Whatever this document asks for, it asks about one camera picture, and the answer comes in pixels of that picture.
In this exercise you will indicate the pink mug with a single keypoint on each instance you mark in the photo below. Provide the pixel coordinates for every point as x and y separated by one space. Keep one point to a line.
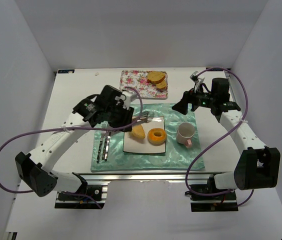
185 133

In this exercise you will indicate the aluminium frame rail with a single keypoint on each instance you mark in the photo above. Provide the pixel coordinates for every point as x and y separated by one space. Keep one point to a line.
136 178

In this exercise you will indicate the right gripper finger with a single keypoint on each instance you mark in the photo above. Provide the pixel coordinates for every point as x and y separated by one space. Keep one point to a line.
194 104
182 105

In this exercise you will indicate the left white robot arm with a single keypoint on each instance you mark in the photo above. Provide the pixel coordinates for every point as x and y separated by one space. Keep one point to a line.
36 168

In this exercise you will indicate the fork with dark handle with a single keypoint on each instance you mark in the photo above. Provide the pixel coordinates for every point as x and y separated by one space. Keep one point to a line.
103 133

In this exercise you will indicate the orange ring donut bread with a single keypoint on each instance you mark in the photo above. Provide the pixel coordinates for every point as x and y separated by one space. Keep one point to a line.
157 136

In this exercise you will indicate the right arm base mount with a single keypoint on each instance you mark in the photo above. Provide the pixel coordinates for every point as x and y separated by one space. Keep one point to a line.
219 203

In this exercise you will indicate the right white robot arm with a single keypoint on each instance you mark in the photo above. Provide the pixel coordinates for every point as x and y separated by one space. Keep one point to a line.
258 165

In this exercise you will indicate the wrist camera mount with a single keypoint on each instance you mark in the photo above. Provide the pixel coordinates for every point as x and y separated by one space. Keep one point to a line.
198 80
125 99

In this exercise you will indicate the green satin placemat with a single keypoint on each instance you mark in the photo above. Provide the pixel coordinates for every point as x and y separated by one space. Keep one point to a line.
175 157

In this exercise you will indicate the long yellow bread loaf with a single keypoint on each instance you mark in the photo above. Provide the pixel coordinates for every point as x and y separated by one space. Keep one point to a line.
138 132

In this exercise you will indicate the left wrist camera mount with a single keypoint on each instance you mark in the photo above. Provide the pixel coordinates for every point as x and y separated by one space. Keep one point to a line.
125 99

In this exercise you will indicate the small brown bread slice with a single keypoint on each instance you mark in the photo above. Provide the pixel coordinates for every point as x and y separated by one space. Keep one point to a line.
162 86

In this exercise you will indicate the metal serving tongs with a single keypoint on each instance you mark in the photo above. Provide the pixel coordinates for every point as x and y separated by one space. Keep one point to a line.
145 117

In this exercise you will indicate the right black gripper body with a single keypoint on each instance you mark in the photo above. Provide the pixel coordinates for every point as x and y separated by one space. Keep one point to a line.
189 99

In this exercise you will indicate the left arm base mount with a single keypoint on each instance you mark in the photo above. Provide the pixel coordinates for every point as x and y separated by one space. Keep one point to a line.
93 198

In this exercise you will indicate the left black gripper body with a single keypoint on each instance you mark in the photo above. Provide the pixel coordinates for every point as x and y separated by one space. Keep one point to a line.
123 119

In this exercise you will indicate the white square plate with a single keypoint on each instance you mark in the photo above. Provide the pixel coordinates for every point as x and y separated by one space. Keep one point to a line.
143 146

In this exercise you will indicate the large brown bread slice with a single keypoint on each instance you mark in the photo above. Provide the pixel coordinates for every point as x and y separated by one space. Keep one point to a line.
156 77

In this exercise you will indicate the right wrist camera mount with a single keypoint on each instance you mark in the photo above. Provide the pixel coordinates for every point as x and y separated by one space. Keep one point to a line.
198 80

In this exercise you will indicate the floral rectangular tray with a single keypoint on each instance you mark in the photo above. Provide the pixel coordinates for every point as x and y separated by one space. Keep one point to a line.
137 79

